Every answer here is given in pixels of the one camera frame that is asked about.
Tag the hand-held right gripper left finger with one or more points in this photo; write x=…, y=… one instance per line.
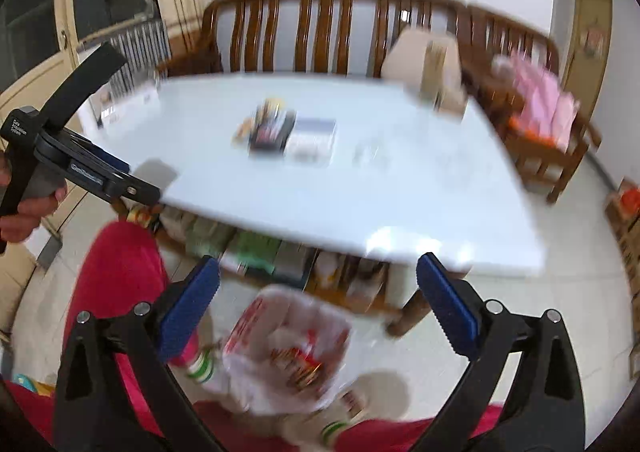
x=192, y=307

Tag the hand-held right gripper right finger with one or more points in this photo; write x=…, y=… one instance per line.
x=447, y=304

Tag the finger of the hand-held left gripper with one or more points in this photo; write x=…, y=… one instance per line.
x=85, y=81
x=100, y=176

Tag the white red printed plastic bag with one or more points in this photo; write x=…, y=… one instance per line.
x=260, y=332

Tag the red box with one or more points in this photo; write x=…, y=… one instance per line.
x=297, y=357

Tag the yellow snack wrapper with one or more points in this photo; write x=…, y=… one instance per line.
x=245, y=127

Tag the small black box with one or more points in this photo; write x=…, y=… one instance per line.
x=270, y=134

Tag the person's left hand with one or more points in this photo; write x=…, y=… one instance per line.
x=35, y=214

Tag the white topped wooden table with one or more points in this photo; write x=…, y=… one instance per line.
x=410, y=314

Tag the long white box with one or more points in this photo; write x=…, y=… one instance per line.
x=130, y=104

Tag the colourful toy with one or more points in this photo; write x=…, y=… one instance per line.
x=142, y=218

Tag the grey radiator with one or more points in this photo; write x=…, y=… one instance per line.
x=140, y=46

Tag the baby wipes pack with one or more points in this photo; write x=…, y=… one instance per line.
x=207, y=237

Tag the person's left leg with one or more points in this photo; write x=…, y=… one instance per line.
x=115, y=272

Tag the green packet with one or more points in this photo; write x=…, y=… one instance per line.
x=257, y=249

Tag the colourful small floor object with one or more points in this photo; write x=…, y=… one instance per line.
x=32, y=383

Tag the brown wooden armchair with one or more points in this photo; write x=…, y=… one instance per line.
x=540, y=151

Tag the printed cardboard box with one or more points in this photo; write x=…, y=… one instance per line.
x=630, y=257

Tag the orange cloth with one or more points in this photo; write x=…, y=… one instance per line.
x=525, y=127

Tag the open cardboard box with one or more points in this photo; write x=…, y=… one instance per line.
x=620, y=217

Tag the small beige carton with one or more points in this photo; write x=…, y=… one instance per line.
x=452, y=104

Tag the brown wooden bench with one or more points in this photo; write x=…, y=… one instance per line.
x=305, y=31

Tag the pink plastic bag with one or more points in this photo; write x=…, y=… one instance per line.
x=540, y=96

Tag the beige cushion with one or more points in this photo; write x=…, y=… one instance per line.
x=405, y=56

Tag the yellow door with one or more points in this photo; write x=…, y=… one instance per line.
x=575, y=81

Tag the door hanging ornament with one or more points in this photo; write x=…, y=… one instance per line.
x=595, y=39

